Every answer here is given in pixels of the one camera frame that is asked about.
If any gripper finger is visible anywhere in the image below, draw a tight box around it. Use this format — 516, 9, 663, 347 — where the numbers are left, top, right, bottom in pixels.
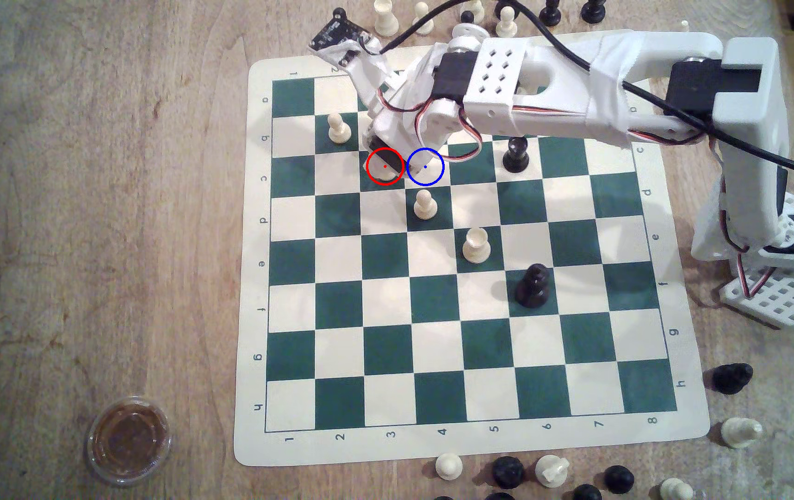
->
361, 129, 390, 168
407, 142, 442, 172

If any black rook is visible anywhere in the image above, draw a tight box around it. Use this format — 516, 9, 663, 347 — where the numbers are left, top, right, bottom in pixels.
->
502, 137, 530, 174

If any black camera board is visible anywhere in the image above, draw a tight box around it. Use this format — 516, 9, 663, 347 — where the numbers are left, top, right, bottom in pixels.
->
309, 8, 371, 68

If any white rook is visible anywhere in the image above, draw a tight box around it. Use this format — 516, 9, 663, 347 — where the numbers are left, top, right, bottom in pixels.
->
462, 227, 492, 264
373, 0, 400, 38

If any black knight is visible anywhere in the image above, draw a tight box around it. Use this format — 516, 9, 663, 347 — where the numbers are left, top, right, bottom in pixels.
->
712, 363, 754, 395

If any green and white chess mat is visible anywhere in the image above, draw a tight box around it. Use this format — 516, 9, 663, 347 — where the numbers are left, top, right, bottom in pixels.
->
234, 29, 711, 468

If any black queen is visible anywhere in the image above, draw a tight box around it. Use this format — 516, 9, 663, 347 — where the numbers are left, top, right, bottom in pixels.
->
515, 263, 551, 309

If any clear cup with brown contents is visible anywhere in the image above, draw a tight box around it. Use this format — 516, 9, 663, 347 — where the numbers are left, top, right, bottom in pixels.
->
86, 396, 174, 486

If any white knight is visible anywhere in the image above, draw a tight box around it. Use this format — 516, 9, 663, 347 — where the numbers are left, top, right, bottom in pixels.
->
535, 455, 570, 488

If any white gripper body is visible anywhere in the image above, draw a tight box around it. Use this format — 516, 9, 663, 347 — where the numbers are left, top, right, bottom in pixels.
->
366, 54, 469, 151

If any white grid robot base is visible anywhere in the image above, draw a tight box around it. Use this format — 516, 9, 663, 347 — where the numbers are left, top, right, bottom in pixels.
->
720, 267, 794, 329

